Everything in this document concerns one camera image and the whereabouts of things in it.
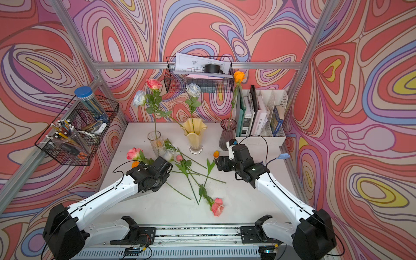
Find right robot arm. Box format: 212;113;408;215
215;139;337;260

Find black wire basket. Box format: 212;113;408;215
164;55;235;93
35;95;119;166

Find pink rose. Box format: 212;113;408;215
127;147;154;165
146;79;162;131
186;174;225;217

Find cup of pencils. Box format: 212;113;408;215
46;119;91;158

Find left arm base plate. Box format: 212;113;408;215
110;227;157;245

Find orange rose left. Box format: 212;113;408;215
132;161;140;168

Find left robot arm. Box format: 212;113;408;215
42;157;173;260

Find blue desk lamp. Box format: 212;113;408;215
266;153;290;166

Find orange rose tall stem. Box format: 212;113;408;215
229;71;246;119

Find small pink rosebud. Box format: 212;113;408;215
175;154;223;207

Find blue lid pencil jar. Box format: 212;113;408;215
74;86;109;123

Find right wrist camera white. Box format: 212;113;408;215
226;139;238;160

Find pink book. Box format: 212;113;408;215
251;95;268;135

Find yellow ruffled vase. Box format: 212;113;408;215
183;118;208;154

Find black tape roll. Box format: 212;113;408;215
204;63;223;74

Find black wire basket back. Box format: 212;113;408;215
164;55;235;93

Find purple ribbed glass vase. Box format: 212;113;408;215
219;119;237;151

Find clear glass vase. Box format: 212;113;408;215
147;131;166;157

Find teal green folder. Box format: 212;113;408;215
235;87;245;137

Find white plastic book organizer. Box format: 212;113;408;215
233;88;288;146

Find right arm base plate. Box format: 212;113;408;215
237;226;282;245

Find black white magazine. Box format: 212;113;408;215
241;95;255;137

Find blue treehouse book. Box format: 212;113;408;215
270;106;284;137

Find small orange tulip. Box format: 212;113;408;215
198;151;219;206

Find white papers in basket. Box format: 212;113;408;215
173;53;234;79

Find black wire basket left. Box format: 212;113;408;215
35;95;119;166

